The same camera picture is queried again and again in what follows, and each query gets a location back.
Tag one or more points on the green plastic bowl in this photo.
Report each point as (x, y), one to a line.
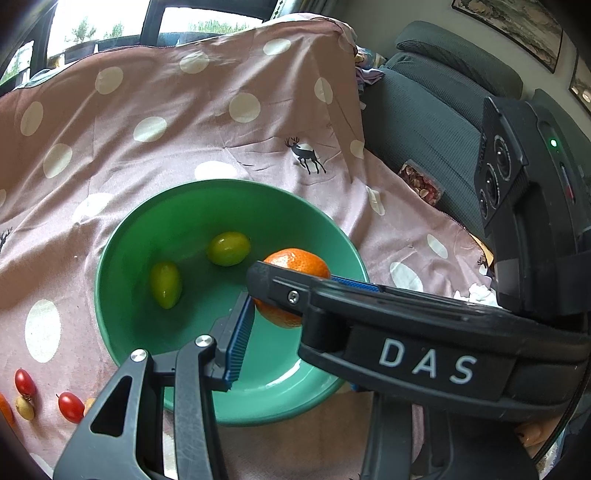
(184, 217)

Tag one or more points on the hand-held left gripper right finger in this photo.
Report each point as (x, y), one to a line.
(401, 443)

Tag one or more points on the crumpled white tissue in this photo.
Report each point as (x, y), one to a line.
(478, 294)

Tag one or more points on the small framed picture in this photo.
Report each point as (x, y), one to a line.
(582, 85)

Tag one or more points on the round green fruit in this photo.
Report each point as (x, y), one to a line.
(228, 249)

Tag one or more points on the clear packet of snacks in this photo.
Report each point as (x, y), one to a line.
(422, 182)

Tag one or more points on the pink polka-dot blanket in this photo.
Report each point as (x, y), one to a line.
(184, 115)

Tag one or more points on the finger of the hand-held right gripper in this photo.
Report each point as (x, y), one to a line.
(355, 284)
(277, 286)

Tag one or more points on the bundle of colourful clothes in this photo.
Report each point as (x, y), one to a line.
(367, 71)

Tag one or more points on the large framed picture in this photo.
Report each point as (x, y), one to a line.
(512, 23)

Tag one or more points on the orange mandarin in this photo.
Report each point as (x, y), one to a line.
(295, 263)
(4, 410)

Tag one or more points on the red cherry tomato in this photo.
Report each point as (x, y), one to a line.
(70, 407)
(24, 382)

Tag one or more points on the elongated green fruit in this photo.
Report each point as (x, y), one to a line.
(165, 285)

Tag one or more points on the person's right hand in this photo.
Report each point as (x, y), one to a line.
(533, 436)

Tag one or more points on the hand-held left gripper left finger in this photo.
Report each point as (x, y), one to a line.
(236, 344)

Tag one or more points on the small brown longan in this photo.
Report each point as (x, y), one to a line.
(24, 409)
(88, 405)

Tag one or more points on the black-framed window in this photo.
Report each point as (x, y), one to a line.
(111, 18)

